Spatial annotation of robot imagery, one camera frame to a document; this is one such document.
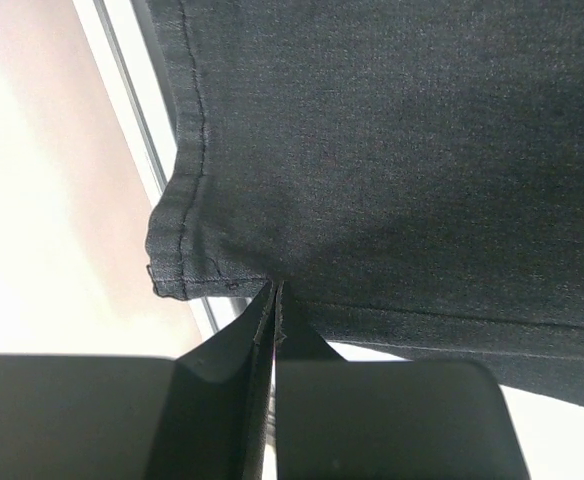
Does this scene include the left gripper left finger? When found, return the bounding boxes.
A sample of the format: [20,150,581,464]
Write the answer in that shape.
[0,284,275,479]

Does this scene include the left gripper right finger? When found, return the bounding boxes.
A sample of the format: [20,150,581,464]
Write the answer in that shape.
[274,284,529,479]

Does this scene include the black trousers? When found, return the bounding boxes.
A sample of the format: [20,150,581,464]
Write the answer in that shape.
[146,1,584,406]

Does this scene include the aluminium frame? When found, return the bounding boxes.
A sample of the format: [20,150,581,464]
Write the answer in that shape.
[71,0,253,334]

